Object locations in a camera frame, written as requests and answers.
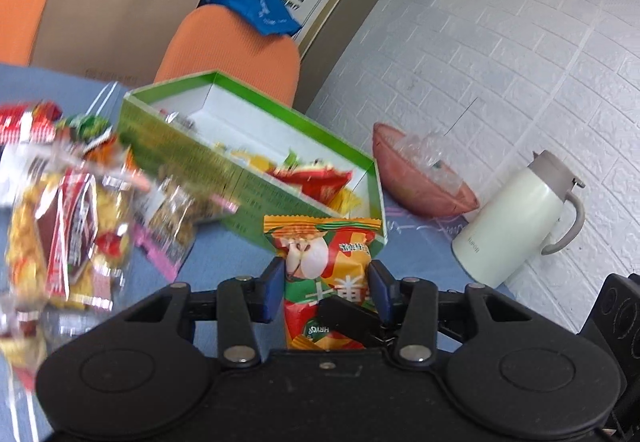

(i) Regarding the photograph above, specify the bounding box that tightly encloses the pale green thermos jug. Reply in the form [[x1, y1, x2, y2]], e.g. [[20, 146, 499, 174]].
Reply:
[[451, 150, 586, 289]]

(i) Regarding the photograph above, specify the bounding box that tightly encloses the clear nut snack packet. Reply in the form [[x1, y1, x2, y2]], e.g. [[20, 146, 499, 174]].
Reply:
[[132, 177, 241, 280]]

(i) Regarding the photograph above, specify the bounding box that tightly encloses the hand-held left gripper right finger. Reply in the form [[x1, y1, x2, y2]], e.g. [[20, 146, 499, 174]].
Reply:
[[319, 260, 538, 370]]

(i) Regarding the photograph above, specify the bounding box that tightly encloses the pink bowl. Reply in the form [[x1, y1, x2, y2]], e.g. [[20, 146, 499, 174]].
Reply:
[[372, 122, 480, 217]]

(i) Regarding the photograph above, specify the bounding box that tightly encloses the red striped snack packet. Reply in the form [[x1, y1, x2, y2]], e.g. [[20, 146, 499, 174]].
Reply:
[[0, 102, 63, 145]]

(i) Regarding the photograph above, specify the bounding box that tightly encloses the clear crumpled snack packet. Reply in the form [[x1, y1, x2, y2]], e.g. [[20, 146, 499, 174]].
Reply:
[[0, 302, 56, 373]]

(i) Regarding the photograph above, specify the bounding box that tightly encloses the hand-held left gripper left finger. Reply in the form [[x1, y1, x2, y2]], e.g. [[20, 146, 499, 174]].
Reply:
[[122, 256, 287, 370]]

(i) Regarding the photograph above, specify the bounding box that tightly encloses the orange chair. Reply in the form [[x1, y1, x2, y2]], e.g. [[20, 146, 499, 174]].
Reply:
[[0, 0, 61, 65], [154, 4, 302, 108]]

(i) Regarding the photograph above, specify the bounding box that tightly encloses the green cardboard box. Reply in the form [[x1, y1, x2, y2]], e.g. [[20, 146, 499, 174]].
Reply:
[[119, 70, 388, 258]]

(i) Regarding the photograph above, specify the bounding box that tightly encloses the orange green apple snack packet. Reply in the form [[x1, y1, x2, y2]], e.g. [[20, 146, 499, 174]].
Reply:
[[263, 215, 383, 352]]

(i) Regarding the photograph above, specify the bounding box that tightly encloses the brown cardboard sheet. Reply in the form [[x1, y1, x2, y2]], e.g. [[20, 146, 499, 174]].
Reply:
[[30, 0, 215, 88]]

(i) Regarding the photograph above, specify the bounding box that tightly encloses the small clear snack packet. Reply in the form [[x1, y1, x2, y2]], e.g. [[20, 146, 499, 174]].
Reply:
[[160, 109, 198, 130]]

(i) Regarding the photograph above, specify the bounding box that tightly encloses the green pea snack packet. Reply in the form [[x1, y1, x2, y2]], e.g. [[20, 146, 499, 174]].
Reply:
[[55, 114, 113, 143]]

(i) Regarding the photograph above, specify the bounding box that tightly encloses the small yellow snack packet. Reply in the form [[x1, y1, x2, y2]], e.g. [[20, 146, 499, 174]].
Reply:
[[327, 189, 366, 218]]

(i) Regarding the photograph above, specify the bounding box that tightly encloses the yellow red clear snack packet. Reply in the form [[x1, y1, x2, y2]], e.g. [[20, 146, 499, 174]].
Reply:
[[5, 162, 136, 310]]

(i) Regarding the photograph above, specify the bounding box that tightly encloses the clear plastic wrap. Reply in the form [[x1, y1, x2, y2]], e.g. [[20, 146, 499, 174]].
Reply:
[[395, 132, 463, 195]]

